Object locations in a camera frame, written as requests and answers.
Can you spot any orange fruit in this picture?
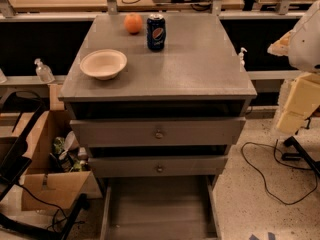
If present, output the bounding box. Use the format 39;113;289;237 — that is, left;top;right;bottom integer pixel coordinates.
124;13;143;34

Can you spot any grey drawer cabinet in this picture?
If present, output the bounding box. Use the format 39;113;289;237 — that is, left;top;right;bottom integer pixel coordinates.
58;12;258;179

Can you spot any grey open bottom drawer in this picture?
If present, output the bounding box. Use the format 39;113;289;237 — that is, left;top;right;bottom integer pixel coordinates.
99;176;221;240

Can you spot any clear sanitizer bottle left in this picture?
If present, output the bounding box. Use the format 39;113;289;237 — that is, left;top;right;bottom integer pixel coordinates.
34;58;55;83

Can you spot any grey middle drawer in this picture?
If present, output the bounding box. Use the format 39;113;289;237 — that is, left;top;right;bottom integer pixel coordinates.
89;155;227;178

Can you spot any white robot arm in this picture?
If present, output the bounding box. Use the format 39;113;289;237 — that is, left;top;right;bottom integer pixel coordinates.
267;0;320;134

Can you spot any small pump bottle right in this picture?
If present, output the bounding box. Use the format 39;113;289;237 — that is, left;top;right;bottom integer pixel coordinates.
238;47;247;67

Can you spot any cardboard box with clutter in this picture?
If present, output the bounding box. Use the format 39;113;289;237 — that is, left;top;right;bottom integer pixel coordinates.
0;83;103;213

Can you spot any black stand base right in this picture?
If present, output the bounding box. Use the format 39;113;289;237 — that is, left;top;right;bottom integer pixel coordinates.
281;136;320;178

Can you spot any black floor cable right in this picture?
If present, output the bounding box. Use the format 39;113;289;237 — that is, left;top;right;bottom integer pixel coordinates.
240;139;320;206

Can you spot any grey top drawer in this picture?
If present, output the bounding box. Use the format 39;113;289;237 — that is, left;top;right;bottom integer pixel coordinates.
70;117;245;147

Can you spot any black stand left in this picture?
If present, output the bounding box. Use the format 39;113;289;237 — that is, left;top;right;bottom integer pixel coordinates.
0;90;90;240

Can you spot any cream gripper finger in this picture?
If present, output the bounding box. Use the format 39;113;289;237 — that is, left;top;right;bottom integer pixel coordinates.
276;73;320;134
267;31;291;56

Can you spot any white paper bowl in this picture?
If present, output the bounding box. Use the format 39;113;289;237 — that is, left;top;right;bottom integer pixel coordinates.
80;49;127;80

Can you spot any blue pepsi can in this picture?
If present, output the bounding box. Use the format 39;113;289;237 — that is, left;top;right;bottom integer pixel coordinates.
147;14;166;51

